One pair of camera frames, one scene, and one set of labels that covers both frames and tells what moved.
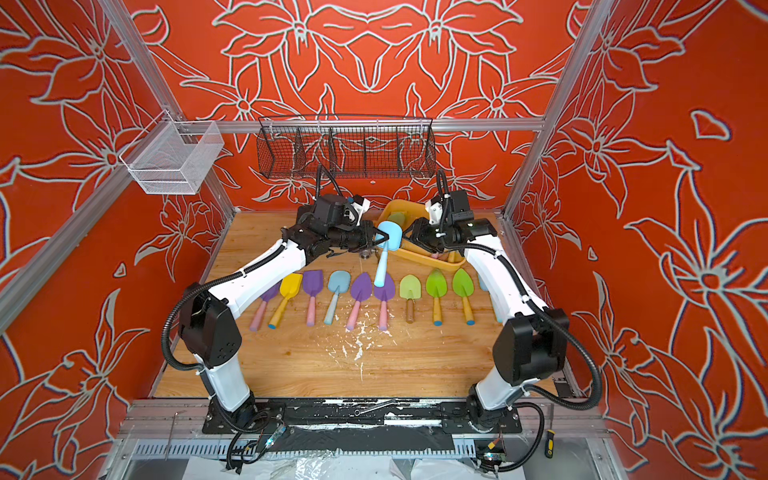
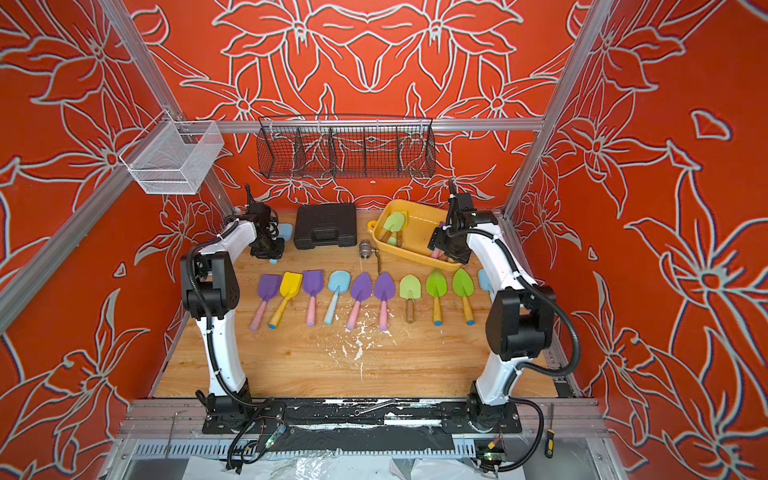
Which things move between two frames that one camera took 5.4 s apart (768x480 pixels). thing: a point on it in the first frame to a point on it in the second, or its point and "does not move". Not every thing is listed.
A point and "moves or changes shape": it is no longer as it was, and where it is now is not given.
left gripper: (368, 229) to (275, 253)
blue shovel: (393, 230) moves or changes shape
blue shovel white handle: (337, 281) does not move
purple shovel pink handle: (384, 293) does not move
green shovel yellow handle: (463, 285) does not move
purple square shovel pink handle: (312, 284) does not move
